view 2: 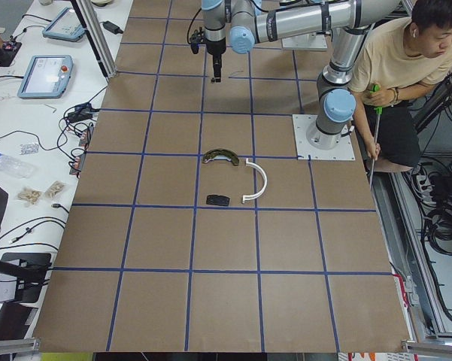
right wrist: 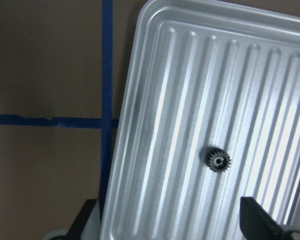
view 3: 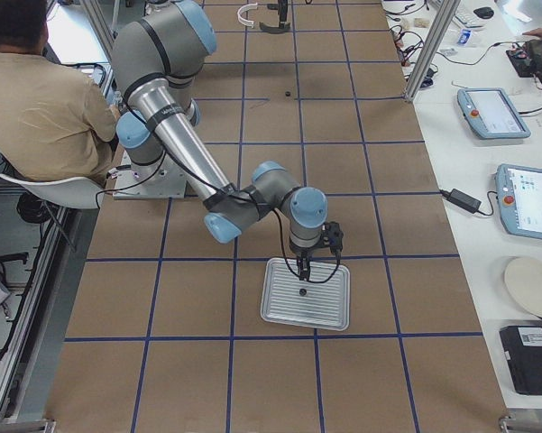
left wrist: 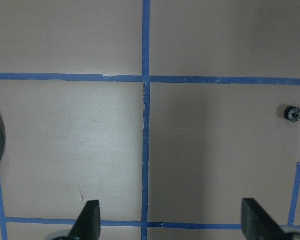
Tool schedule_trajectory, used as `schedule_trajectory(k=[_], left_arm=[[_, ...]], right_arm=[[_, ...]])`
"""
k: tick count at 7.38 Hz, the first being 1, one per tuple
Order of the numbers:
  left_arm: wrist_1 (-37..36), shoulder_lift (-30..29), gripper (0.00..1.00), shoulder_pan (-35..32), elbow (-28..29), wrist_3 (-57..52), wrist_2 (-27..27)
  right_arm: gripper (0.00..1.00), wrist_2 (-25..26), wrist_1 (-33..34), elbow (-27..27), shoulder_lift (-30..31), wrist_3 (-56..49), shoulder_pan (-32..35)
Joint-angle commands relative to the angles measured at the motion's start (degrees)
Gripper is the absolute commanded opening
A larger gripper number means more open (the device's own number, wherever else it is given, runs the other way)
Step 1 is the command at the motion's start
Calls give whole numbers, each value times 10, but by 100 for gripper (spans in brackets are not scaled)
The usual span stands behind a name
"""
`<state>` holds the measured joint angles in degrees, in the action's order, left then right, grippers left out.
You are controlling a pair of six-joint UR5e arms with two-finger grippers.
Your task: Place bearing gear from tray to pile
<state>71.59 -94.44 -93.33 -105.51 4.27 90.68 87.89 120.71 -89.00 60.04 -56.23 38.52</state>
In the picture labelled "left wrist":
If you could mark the black bearing gear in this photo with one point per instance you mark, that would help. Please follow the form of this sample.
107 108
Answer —
292 114

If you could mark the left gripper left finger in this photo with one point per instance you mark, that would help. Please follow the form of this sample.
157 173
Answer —
88 224

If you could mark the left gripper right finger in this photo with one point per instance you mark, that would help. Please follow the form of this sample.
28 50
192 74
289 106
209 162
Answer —
257 224

